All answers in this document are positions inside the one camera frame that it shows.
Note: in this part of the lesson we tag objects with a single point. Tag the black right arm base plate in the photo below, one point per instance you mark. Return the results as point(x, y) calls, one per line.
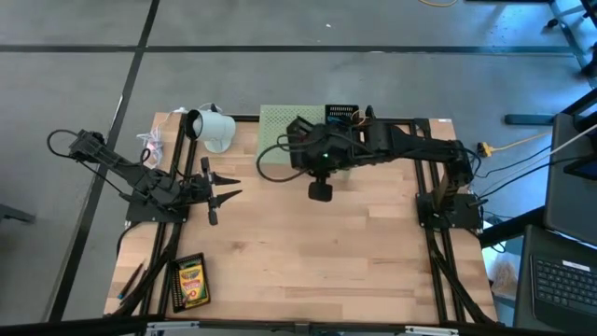
point(466, 217)

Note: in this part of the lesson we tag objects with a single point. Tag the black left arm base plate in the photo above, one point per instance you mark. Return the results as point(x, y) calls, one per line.
point(140, 214)

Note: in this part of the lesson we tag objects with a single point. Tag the tan rubber band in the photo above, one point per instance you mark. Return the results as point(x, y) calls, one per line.
point(360, 116)

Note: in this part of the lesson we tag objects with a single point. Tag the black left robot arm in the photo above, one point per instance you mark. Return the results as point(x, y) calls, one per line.
point(140, 179)

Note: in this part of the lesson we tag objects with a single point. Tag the dark pencil blue tip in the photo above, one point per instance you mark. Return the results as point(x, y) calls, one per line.
point(132, 280)

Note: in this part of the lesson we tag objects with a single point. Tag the yellow green crayon box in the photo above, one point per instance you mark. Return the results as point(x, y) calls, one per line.
point(192, 284)

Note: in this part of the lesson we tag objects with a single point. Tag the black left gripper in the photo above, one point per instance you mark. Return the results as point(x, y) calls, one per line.
point(198, 189)

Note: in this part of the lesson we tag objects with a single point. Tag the black flat floor bar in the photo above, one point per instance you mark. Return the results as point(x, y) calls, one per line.
point(527, 119)

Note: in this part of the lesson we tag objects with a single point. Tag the dark grey laptop keyboard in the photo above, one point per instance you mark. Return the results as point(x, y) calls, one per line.
point(559, 280)

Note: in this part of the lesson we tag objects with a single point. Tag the light blue rubber band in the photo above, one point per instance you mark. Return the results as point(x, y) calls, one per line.
point(335, 121)

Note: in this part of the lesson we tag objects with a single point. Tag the black rig crossbar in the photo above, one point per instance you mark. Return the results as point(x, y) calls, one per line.
point(93, 326)

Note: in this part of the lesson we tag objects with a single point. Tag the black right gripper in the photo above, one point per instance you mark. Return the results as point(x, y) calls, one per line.
point(317, 149)

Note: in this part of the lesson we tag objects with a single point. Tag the black mesh tray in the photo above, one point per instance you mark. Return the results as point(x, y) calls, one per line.
point(340, 111)
point(173, 289)

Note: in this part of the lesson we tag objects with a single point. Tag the black device blue screen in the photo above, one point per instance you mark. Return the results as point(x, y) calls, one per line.
point(585, 169)

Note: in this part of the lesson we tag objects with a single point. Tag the black desk beam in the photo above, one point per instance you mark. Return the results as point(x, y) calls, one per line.
point(508, 228)

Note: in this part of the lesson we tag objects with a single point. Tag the green perforated metal shelf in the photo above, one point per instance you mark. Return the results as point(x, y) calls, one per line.
point(275, 121)

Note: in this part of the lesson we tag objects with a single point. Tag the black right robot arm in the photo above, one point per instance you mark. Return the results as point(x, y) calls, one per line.
point(420, 147)

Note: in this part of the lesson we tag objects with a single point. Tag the small black clamp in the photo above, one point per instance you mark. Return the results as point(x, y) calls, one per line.
point(369, 112)

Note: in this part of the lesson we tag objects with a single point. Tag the grey floor foot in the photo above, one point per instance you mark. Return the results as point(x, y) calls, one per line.
point(14, 214)

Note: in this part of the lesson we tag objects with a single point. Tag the black aluminium table frame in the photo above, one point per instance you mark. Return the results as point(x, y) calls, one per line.
point(245, 118)

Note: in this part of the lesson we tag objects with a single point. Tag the dark grey monitor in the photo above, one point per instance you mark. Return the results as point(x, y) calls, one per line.
point(566, 210)

